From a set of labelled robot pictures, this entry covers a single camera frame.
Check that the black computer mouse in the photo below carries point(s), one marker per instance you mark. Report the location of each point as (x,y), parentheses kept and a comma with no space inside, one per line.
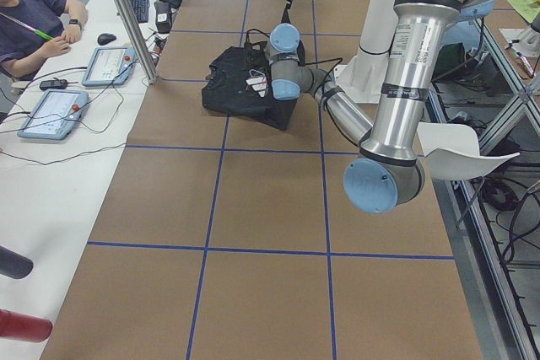
(105,39)

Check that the black handheld device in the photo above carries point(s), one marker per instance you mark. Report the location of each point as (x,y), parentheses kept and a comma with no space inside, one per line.
(53,84)

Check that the black label printer box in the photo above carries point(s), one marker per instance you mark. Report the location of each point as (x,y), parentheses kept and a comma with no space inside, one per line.
(163,17)

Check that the teach pendant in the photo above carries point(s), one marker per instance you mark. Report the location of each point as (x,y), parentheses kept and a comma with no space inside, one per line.
(109,65)
(55,115)

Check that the aluminium frame post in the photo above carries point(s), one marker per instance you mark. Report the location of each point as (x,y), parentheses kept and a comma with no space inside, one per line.
(131,26)

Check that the near teach pendant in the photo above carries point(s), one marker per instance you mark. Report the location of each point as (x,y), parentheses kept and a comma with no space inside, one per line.
(55,115)

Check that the seated person in navy shirt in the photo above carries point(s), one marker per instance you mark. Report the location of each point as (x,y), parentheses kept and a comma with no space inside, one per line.
(34,31)

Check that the red bottle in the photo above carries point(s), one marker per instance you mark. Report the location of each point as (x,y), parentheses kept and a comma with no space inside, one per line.
(22,327)

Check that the far teach pendant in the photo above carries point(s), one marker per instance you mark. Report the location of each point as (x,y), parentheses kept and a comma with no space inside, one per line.
(109,65)

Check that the white plastic chair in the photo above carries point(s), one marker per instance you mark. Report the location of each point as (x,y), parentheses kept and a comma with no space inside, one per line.
(452,152)

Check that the black keyboard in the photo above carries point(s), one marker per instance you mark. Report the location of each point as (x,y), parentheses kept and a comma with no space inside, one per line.
(140,9)

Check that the black printed t-shirt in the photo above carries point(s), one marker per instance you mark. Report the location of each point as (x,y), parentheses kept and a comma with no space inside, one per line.
(228,91)

